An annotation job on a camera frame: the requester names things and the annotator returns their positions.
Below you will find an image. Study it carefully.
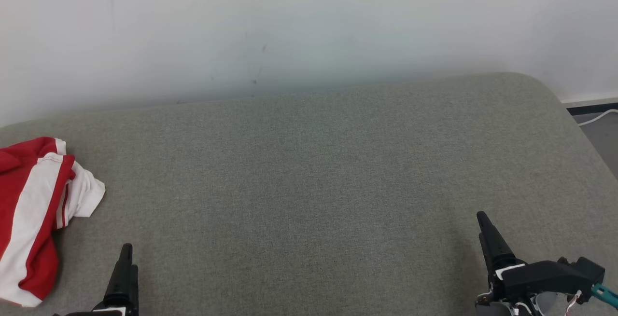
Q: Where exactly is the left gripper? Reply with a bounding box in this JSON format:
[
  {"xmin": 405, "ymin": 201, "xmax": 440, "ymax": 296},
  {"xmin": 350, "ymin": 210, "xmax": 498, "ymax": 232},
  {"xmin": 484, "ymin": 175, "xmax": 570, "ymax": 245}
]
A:
[{"xmin": 53, "ymin": 244, "xmax": 139, "ymax": 316}]

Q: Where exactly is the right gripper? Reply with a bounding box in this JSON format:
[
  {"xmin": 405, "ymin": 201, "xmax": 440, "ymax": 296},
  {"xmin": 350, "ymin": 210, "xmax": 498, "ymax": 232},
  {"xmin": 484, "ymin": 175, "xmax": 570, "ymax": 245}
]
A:
[{"xmin": 476, "ymin": 211, "xmax": 592, "ymax": 316}]

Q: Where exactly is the red shorts white stripe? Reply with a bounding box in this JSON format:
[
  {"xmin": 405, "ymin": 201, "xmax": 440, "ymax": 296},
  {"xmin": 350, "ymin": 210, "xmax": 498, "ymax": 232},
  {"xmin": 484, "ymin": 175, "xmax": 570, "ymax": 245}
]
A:
[{"xmin": 0, "ymin": 137, "xmax": 76, "ymax": 308}]

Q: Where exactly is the right arm teal plug cable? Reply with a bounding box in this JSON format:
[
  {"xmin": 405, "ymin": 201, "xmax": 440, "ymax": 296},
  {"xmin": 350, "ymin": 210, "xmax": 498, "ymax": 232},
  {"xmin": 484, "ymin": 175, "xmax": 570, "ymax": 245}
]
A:
[{"xmin": 591, "ymin": 283, "xmax": 618, "ymax": 309}]

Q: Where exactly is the white floor cable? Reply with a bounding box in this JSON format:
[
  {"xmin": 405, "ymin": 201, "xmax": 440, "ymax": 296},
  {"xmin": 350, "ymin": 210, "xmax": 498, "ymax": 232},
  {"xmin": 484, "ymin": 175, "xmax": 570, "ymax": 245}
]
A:
[{"xmin": 578, "ymin": 109, "xmax": 618, "ymax": 127}]

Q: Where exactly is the dark grey wall baseboard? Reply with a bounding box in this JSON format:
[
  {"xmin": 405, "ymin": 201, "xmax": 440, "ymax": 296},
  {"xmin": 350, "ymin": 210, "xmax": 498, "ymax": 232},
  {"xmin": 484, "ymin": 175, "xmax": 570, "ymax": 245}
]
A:
[{"xmin": 566, "ymin": 101, "xmax": 618, "ymax": 116}]

